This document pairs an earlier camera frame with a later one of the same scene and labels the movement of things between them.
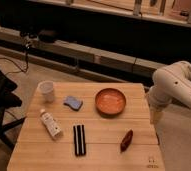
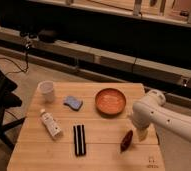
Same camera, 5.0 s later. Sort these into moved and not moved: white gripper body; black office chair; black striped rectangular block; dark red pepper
Moved: white gripper body
Not moved: dark red pepper; black striped rectangular block; black office chair
